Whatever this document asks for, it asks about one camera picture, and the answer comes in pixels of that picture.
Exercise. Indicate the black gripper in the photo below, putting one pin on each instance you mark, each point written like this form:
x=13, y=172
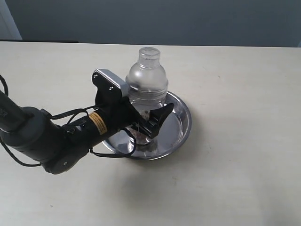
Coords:
x=115, y=113

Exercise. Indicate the clear plastic shaker bottle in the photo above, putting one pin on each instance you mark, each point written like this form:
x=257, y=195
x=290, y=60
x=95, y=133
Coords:
x=148, y=81

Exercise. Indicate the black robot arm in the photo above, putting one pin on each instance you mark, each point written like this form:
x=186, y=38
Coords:
x=58, y=142

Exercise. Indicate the round stainless steel dish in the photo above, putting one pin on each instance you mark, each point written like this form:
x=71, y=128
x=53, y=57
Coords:
x=173, y=133

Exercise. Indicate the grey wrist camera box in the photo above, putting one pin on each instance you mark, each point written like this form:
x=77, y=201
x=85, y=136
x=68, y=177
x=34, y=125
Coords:
x=108, y=82

